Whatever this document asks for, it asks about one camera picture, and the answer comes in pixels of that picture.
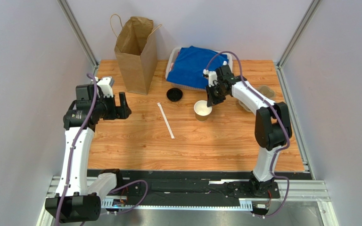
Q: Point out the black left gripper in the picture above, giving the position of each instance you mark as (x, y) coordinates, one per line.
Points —
(122, 111)

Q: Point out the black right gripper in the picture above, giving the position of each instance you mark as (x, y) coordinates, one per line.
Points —
(216, 90)

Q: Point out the brown paper coffee cup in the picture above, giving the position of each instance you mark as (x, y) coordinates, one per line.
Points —
(202, 111)

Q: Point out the black plastic cup lid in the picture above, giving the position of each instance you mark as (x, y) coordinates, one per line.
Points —
(174, 94)

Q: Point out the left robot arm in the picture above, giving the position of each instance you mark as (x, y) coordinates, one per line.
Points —
(75, 201)

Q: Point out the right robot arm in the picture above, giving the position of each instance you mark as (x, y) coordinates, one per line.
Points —
(272, 122)

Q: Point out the blue folded cloth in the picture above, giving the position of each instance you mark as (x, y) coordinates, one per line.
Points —
(193, 67)

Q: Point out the white wrapped straw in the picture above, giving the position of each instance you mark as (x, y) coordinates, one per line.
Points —
(166, 120)

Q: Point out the cardboard cup carrier tray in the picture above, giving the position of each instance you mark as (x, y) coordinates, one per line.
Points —
(265, 91)

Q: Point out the white plastic basket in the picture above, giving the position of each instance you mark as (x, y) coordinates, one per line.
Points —
(171, 64)

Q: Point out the brown paper bag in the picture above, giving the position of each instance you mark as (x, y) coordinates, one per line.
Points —
(135, 51)

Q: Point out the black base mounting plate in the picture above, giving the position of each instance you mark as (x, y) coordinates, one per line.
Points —
(193, 189)

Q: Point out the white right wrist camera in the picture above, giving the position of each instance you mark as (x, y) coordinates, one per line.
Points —
(211, 76)

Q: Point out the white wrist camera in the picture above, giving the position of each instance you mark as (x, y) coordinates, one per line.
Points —
(211, 76)
(103, 86)

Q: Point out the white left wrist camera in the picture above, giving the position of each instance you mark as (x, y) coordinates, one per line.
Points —
(103, 86)

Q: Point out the aluminium frame rail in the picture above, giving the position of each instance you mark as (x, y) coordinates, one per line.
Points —
(303, 203)

